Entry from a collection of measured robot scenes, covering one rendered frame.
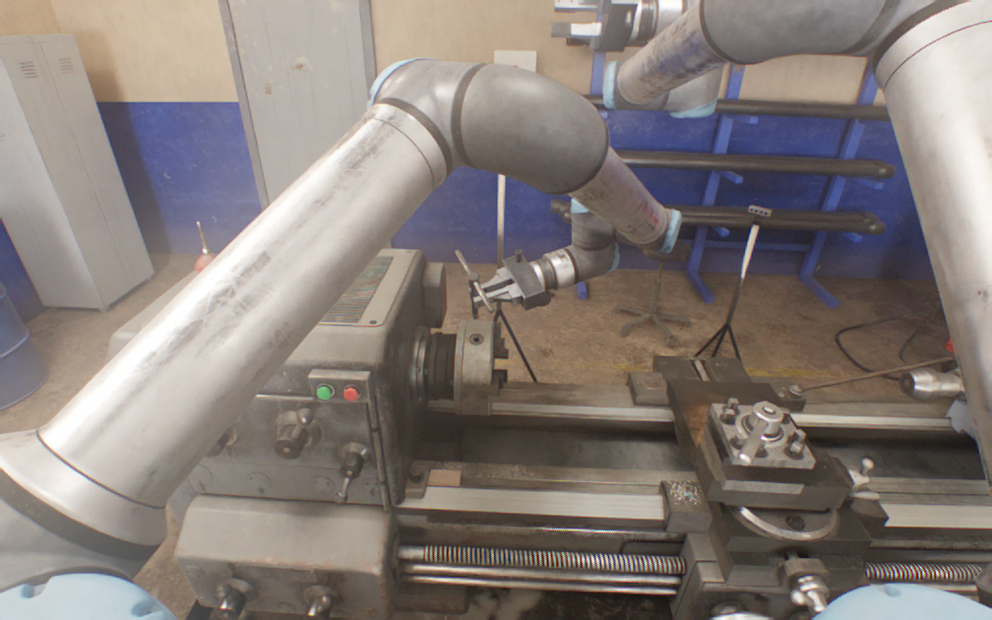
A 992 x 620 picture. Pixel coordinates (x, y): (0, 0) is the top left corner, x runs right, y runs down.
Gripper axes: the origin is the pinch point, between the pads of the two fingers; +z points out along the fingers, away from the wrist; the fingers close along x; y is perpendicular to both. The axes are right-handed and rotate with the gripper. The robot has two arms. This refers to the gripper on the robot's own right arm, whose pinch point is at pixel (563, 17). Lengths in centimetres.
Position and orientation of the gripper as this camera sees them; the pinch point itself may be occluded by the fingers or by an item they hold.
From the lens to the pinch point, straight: 112.1
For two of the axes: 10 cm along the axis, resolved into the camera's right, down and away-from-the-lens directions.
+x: 0.3, 1.9, 9.8
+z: -10.0, -0.4, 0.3
